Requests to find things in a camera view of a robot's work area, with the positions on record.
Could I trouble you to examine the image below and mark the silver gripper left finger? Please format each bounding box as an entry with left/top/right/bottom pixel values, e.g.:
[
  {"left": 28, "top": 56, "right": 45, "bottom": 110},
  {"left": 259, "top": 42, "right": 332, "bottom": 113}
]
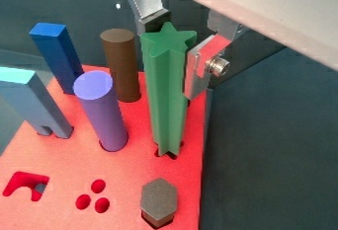
[{"left": 128, "top": 0, "right": 169, "bottom": 35}]

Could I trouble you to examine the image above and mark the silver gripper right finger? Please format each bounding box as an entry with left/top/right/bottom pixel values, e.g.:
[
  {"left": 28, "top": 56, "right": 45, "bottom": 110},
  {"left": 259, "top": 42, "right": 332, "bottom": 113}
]
[{"left": 183, "top": 10, "right": 241, "bottom": 100}]

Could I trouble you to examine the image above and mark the green star peg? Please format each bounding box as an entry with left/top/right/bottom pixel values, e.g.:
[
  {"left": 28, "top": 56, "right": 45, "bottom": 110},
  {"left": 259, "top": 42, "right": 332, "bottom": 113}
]
[{"left": 140, "top": 22, "right": 196, "bottom": 156}]

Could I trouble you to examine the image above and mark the red peg board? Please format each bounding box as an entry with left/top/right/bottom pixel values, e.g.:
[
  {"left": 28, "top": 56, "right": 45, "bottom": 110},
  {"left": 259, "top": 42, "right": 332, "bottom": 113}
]
[{"left": 0, "top": 81, "right": 205, "bottom": 230}]

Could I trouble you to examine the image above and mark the brown cylinder peg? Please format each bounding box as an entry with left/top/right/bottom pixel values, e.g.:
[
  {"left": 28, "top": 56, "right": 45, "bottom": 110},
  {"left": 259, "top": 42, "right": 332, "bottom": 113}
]
[{"left": 100, "top": 29, "right": 141, "bottom": 103}]

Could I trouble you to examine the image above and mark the dark blue square peg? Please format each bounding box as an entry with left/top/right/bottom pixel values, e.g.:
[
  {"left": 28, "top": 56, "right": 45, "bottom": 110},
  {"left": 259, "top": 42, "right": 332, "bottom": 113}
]
[{"left": 29, "top": 23, "right": 82, "bottom": 95}]

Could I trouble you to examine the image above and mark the purple cylinder peg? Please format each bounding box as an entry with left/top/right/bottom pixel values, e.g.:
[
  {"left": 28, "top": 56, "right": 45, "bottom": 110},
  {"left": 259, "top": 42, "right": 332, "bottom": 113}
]
[{"left": 72, "top": 70, "right": 128, "bottom": 152}]

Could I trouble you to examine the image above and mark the light blue arch peg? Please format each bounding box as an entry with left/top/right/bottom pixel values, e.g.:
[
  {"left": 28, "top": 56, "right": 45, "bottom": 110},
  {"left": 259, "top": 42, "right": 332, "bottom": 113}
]
[{"left": 0, "top": 66, "right": 74, "bottom": 140}]

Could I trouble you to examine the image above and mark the brown hexagon peg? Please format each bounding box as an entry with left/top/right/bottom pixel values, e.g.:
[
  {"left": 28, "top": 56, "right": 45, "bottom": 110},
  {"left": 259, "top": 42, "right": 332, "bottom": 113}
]
[{"left": 140, "top": 178, "right": 177, "bottom": 228}]

